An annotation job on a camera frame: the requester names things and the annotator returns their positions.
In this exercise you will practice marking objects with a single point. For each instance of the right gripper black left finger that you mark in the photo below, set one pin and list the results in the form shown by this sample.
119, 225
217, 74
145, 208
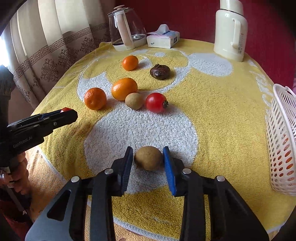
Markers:
64, 217

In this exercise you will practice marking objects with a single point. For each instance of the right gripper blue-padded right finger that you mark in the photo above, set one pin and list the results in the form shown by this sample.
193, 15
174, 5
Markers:
210, 203

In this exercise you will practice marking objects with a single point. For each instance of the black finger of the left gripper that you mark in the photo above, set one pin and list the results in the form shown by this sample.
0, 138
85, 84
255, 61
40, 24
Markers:
55, 119

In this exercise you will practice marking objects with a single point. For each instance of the rough orange mandarin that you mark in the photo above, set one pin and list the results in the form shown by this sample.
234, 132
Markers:
95, 98

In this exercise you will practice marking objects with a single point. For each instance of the smooth orange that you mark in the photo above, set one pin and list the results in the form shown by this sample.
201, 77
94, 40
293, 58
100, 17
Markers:
123, 87

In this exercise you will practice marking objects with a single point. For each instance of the brown kiwi-like fruit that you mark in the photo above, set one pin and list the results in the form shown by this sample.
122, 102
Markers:
148, 158

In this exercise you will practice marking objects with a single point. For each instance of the brown round longan fruit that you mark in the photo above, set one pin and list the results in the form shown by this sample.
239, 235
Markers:
134, 101

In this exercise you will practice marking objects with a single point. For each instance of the small round tangerine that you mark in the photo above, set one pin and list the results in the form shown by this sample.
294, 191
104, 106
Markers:
130, 63

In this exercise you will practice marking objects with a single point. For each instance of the small red tomato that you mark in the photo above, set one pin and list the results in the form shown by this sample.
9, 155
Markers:
156, 102

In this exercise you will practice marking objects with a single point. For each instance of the dark brown mangosteen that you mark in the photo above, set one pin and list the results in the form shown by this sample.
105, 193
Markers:
160, 72

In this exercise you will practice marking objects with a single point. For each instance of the large red tomato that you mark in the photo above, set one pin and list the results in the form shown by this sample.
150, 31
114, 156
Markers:
65, 109

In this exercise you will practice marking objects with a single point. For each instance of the left hand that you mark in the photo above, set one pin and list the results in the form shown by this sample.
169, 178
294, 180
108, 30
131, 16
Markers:
19, 175

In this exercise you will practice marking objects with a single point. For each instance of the patterned beige curtain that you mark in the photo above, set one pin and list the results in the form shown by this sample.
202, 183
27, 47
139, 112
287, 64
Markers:
45, 38

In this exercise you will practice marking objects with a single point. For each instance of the white plastic basket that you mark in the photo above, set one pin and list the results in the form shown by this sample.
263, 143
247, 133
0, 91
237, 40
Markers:
280, 133

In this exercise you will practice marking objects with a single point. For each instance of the yellow cartoon towel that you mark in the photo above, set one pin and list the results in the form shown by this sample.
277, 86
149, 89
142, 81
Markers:
215, 122

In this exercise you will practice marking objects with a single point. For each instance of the glass electric kettle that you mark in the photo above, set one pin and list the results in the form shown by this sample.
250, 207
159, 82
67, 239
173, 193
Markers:
126, 29

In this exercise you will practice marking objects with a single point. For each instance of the tissue pack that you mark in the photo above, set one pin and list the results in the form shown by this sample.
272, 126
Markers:
163, 37

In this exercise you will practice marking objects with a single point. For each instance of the red quilted headboard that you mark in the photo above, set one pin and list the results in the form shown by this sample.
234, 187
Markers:
271, 29

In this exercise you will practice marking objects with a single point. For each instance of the cream thermos flask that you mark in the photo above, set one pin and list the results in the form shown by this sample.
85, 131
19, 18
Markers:
231, 29

